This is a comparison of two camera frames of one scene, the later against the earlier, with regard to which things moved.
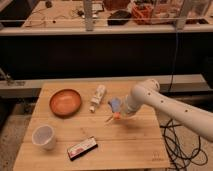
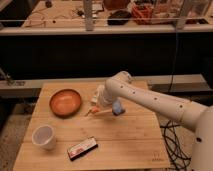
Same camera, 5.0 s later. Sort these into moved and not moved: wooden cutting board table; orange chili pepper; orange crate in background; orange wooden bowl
Moved: orange chili pepper
Not moved: orange wooden bowl; wooden cutting board table; orange crate in background
